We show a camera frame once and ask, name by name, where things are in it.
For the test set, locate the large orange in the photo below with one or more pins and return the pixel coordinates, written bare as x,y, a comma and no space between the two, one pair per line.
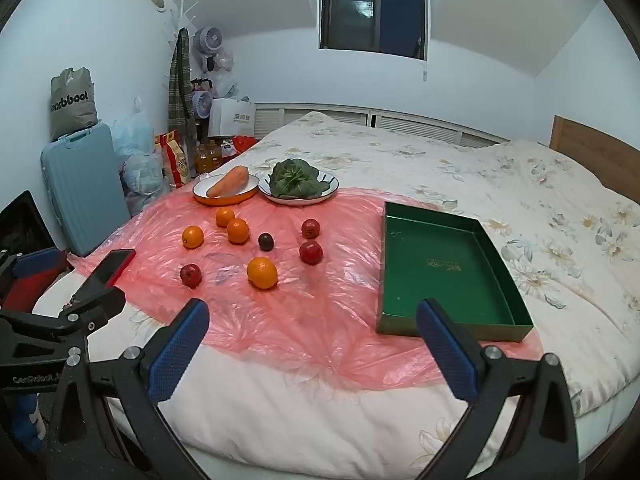
262,272

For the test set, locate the clear plastic bag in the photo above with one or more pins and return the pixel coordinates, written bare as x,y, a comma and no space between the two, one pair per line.
226,72

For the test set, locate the white slatted radiator cover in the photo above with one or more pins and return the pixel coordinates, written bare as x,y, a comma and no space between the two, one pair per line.
370,120

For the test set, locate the carrot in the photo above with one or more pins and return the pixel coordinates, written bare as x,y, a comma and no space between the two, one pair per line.
227,182

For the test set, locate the black flat panel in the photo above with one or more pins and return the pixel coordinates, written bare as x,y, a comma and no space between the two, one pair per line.
22,225

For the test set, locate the floral duvet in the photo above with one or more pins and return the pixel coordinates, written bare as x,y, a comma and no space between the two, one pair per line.
450,170

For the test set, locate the pink plastic sheet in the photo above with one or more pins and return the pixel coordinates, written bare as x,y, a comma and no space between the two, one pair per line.
300,310

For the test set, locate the light blue suitcase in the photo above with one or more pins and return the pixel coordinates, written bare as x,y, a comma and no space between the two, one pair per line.
82,190

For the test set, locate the pale blue plastic bag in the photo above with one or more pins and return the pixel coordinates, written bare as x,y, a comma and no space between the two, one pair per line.
132,130
142,177

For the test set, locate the orange rimmed plate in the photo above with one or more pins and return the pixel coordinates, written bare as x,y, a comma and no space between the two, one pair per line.
200,188

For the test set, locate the red cloth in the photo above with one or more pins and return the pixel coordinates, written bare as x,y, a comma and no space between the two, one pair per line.
25,291

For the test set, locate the white paper bag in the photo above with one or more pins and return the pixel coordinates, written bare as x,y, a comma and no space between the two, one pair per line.
230,117

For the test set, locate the leafy green vegetable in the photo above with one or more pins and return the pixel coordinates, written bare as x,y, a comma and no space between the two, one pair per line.
295,178

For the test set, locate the small orange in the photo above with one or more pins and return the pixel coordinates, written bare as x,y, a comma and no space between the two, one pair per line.
225,217

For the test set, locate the person's left hand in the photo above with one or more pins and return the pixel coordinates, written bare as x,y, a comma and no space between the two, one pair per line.
26,430

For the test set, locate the yellow oil bottle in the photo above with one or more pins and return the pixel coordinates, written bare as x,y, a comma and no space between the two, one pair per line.
215,157
201,160

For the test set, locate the green rectangular tray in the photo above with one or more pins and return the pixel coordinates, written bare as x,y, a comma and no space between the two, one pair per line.
440,260

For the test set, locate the dark window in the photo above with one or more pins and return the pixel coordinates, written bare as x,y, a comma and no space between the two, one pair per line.
372,10

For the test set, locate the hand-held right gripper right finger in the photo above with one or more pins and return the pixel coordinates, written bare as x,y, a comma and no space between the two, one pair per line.
447,356

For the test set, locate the wooden headboard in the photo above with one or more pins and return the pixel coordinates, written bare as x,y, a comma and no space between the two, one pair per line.
595,155

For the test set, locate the white patterned plate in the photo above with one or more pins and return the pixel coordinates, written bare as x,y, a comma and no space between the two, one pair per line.
331,183

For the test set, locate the white electric fan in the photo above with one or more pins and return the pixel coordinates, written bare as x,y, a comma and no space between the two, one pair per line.
207,42
202,101

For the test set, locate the red yellow rice bag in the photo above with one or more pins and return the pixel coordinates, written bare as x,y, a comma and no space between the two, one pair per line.
175,157

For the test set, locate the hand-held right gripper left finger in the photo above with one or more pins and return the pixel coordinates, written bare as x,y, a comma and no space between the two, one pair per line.
179,349

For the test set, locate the white coat rack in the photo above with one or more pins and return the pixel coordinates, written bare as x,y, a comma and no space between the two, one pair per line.
183,12

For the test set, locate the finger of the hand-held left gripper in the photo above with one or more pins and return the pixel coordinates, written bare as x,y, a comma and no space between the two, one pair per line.
102,277
37,263

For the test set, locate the plaid scarf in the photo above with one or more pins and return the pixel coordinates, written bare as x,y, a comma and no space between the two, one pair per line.
179,85

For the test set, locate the dark plum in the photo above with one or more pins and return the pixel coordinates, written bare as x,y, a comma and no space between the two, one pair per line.
265,242

